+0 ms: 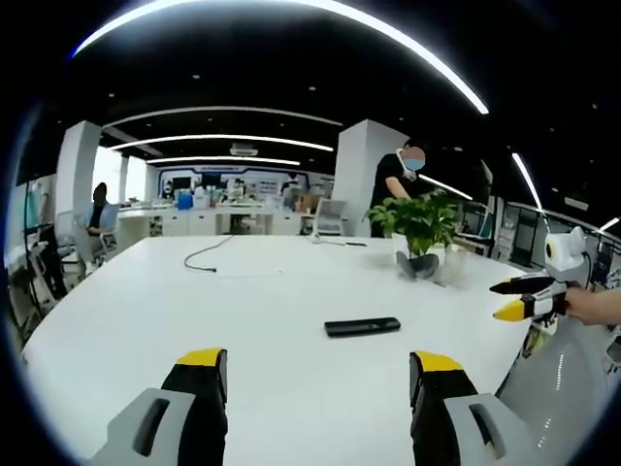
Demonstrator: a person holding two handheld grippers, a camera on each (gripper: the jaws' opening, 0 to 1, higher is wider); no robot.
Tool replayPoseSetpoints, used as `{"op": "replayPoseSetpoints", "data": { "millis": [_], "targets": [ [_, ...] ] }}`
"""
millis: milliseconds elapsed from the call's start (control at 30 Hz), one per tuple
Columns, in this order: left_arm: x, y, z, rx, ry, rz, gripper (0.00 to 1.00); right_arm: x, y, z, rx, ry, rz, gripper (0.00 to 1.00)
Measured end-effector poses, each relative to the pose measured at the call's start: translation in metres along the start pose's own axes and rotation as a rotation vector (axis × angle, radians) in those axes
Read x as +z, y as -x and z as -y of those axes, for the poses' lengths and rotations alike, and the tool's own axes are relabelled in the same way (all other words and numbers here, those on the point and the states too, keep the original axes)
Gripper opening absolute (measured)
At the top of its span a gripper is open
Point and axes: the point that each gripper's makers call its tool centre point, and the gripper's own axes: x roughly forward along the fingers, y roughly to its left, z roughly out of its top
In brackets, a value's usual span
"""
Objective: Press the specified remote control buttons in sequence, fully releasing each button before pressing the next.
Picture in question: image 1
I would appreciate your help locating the dark curved object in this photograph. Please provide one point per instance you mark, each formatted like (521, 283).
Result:
(418, 267)

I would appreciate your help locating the person's right hand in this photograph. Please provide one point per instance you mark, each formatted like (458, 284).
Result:
(594, 306)

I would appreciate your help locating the white office chair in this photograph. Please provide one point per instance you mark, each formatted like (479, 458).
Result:
(104, 230)
(331, 216)

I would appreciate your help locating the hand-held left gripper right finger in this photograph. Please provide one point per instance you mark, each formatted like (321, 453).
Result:
(448, 405)

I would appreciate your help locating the green potted plant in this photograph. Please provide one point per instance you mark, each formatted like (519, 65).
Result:
(419, 223)

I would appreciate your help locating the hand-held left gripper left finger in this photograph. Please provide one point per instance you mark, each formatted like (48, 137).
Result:
(189, 403)

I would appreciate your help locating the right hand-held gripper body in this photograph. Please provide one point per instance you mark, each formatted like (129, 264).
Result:
(564, 259)

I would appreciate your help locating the black pen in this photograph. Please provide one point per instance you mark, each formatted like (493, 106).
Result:
(355, 243)

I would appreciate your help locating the long white counter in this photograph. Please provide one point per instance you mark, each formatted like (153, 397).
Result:
(204, 218)

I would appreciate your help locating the black remote control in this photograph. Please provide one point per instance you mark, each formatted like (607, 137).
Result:
(362, 326)

